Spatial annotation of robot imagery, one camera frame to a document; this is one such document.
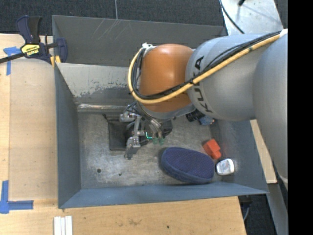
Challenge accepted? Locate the orange-red plastic block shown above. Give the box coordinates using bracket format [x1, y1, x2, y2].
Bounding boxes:
[202, 138, 222, 160]

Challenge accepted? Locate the small blue thing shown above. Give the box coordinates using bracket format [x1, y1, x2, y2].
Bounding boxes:
[199, 116, 216, 126]

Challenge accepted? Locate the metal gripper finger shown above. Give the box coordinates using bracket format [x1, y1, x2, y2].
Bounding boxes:
[119, 112, 137, 123]
[124, 136, 142, 160]

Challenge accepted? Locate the white printed small box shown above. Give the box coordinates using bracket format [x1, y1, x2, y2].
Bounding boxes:
[215, 158, 236, 176]

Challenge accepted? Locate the grey metal bin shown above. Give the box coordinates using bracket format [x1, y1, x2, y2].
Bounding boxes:
[51, 15, 270, 209]

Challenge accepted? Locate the dark green flat block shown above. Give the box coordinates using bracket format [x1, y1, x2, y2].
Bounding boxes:
[104, 114, 147, 152]

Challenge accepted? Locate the dark blue oval cushion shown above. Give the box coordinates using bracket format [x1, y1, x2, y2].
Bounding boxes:
[159, 146, 216, 185]

